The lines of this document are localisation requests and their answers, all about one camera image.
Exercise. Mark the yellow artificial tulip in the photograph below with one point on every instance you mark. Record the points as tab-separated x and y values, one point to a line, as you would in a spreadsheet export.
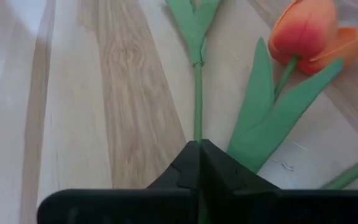
197	102

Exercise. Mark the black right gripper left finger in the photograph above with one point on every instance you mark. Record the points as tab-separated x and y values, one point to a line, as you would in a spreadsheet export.
120	207

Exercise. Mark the orange artificial tulip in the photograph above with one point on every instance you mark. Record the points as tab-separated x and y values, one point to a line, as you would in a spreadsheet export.
303	34

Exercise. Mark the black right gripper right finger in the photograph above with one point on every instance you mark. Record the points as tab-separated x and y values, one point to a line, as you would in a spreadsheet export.
291	207

